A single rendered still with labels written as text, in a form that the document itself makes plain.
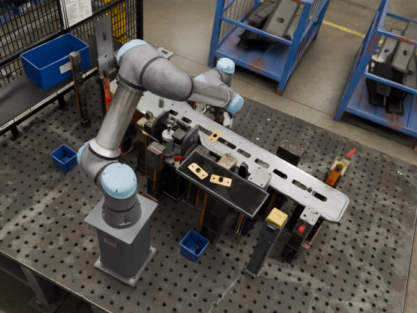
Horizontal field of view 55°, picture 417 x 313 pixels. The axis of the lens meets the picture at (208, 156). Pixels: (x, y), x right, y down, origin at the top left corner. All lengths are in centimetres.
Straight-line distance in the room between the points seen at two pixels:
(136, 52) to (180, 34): 322
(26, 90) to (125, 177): 98
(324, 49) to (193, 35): 147
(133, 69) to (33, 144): 123
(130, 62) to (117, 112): 18
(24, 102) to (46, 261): 78
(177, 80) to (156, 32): 328
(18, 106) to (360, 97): 294
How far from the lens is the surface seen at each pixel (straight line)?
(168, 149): 191
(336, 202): 194
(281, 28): 394
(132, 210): 152
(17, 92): 225
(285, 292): 198
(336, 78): 442
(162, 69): 126
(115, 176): 142
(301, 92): 408
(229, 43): 420
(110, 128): 142
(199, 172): 165
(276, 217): 159
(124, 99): 137
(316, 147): 256
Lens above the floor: 245
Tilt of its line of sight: 49 degrees down
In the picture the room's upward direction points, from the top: 10 degrees clockwise
